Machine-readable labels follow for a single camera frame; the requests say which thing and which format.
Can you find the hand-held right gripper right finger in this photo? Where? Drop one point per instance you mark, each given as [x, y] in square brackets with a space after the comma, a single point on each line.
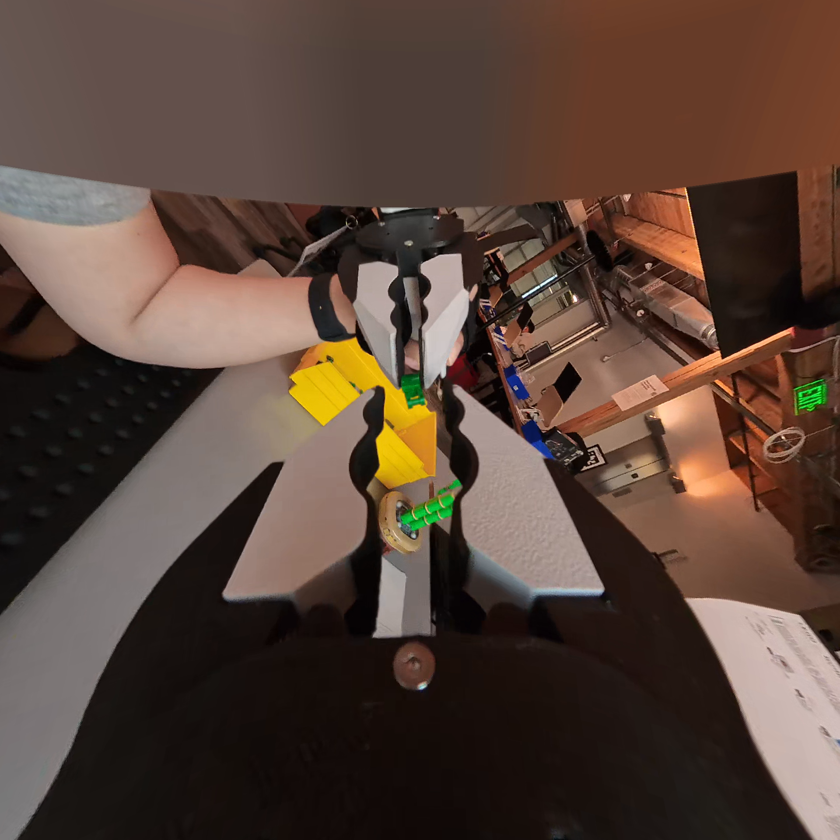
[525, 518]

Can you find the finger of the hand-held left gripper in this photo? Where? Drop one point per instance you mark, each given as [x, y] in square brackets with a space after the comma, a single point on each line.
[447, 308]
[375, 308]

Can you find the silver air duct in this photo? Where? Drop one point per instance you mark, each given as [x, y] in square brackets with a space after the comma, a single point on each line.
[663, 298]

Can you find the green lego piece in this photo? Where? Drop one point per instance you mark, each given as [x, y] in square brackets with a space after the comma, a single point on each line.
[413, 390]

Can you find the grey metal cabinet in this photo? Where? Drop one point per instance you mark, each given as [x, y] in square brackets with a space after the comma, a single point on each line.
[630, 469]

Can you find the blue storage bin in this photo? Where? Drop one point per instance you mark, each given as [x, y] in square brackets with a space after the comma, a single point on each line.
[518, 384]

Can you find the green exit sign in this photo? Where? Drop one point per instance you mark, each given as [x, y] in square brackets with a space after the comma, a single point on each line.
[811, 397]

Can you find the person's left hand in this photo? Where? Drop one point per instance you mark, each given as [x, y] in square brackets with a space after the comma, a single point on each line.
[433, 354]

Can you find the grey shirt sleeve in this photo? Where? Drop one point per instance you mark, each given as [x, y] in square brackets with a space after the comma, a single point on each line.
[65, 197]

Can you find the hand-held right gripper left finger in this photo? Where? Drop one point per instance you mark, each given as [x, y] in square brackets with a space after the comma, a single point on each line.
[295, 518]

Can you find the black wristband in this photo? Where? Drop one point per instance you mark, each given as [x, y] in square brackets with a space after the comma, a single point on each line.
[325, 308]

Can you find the black flat panel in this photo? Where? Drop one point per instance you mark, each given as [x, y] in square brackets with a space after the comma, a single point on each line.
[748, 262]

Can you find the white printed paper sheet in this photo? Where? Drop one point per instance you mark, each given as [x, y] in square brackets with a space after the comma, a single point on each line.
[774, 695]

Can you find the person's left forearm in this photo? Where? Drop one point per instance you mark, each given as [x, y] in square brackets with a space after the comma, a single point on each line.
[170, 308]

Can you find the black studded floor mat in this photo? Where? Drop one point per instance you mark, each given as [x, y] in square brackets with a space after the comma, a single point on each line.
[72, 433]

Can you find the white paper notice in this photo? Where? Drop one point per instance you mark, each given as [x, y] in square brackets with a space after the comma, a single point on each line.
[640, 392]

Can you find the yellow plastic bin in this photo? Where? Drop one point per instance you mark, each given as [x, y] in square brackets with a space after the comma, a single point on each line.
[341, 387]

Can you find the lego bamboo model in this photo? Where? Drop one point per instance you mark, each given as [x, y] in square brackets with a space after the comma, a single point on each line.
[407, 518]

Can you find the black and white marker tag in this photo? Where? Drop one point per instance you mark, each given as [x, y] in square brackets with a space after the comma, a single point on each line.
[592, 458]

